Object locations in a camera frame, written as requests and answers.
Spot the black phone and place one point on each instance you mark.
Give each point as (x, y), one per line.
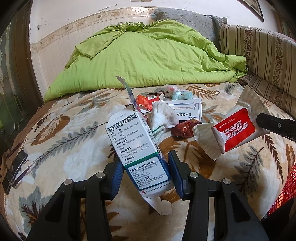
(12, 169)

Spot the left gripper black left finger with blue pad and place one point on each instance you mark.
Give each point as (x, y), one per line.
(60, 218)

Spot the red white wet wipe packet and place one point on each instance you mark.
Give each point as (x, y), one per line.
(237, 128)

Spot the eyeglasses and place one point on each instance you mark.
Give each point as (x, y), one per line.
(13, 153)

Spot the floral leaf blanket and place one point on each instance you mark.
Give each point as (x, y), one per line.
(67, 139)

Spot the dark red crumpled wrapper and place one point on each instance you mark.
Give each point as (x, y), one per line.
(185, 129)

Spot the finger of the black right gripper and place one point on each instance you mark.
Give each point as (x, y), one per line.
(283, 127)

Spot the grey pillow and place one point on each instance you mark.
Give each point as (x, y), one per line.
(207, 25)

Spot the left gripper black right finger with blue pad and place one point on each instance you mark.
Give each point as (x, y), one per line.
(234, 219)

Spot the white flat medicine box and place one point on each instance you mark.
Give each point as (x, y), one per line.
(187, 109)

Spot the light blue cartoon pouch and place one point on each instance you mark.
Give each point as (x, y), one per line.
(181, 95)

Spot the clear red-print plastic wrapper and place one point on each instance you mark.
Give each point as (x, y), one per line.
(167, 89)

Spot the small red carton box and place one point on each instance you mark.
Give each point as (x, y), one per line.
(145, 100)

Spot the white crumpled plastic bag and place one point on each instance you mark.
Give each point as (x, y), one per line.
(163, 117)

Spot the green quilt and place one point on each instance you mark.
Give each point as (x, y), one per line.
(160, 53)

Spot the white blue medicine box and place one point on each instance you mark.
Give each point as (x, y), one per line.
(139, 154)

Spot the red mesh trash basket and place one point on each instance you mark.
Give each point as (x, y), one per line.
(288, 192)

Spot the framed wall picture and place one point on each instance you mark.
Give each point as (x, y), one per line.
(254, 7)

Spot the striped floral headboard cushion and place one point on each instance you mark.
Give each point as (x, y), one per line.
(270, 59)

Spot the dark wooden door frame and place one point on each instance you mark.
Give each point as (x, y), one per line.
(26, 84)

